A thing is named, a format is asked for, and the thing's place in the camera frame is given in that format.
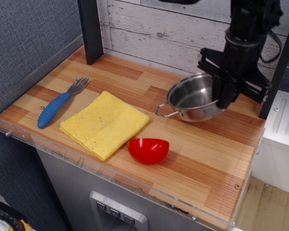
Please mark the black left post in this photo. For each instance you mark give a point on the black left post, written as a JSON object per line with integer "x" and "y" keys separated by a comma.
{"x": 91, "y": 30}

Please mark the red plastic bowl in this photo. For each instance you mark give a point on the red plastic bowl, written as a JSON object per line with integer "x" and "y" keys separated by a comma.
{"x": 148, "y": 151}

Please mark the blue handled fork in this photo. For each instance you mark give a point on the blue handled fork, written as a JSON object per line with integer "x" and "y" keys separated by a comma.
{"x": 51, "y": 110}

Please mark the grey dispenser button panel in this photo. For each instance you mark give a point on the grey dispenser button panel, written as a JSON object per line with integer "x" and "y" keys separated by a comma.
{"x": 111, "y": 215}

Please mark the black post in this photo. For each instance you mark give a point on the black post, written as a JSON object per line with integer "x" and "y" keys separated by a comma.
{"x": 280, "y": 80}
{"x": 91, "y": 30}

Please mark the white toy sink unit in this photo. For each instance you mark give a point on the white toy sink unit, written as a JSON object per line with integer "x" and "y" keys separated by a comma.
{"x": 271, "y": 161}

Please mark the black right post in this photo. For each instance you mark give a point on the black right post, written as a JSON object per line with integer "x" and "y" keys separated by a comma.
{"x": 280, "y": 80}

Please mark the clear acrylic table guard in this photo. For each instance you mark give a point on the clear acrylic table guard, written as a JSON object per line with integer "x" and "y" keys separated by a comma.
{"x": 207, "y": 167}

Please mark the yellow folded cloth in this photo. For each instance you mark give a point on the yellow folded cloth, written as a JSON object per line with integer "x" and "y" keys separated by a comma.
{"x": 104, "y": 125}

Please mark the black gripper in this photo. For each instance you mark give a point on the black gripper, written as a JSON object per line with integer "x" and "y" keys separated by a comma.
{"x": 234, "y": 71}

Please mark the silver toy fridge cabinet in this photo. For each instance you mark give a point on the silver toy fridge cabinet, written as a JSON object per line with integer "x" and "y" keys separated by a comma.
{"x": 73, "y": 186}

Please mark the stainless steel pot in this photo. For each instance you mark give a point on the stainless steel pot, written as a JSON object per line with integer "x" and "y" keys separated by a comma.
{"x": 191, "y": 99}

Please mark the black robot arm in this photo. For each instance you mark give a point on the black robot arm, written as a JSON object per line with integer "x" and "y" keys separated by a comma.
{"x": 249, "y": 39}

